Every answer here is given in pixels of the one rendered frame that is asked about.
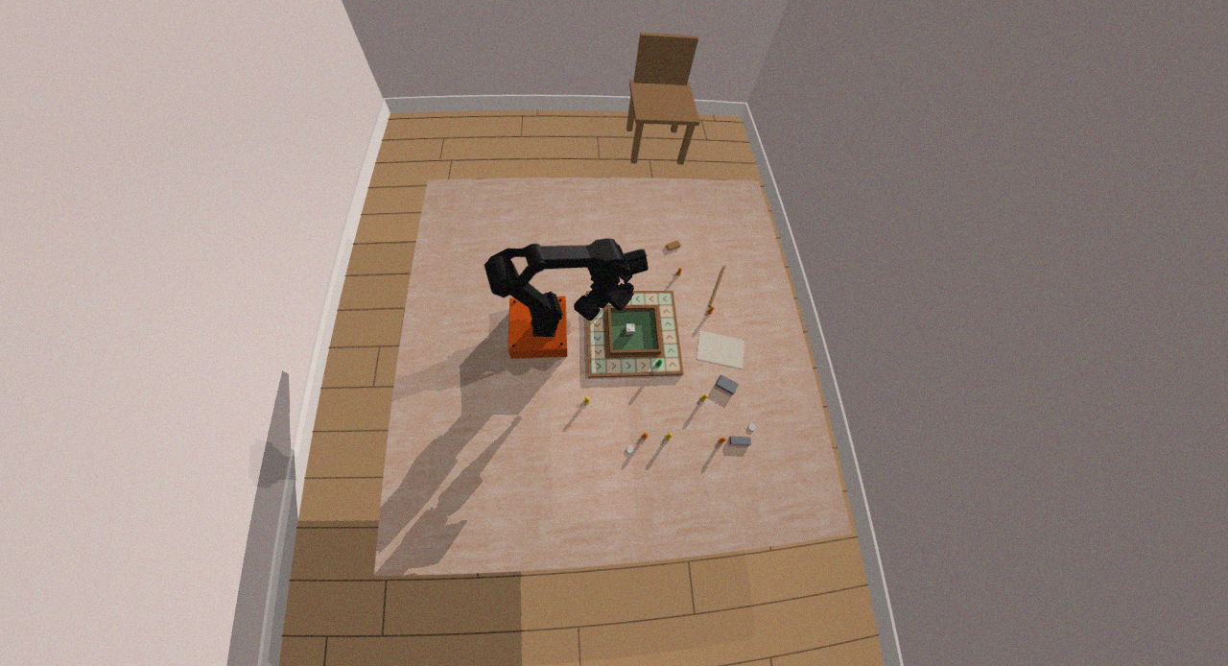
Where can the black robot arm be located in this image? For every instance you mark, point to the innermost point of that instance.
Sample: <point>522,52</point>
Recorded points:
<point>604,259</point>

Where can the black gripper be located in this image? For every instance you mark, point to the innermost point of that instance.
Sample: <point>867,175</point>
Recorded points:
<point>589,306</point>

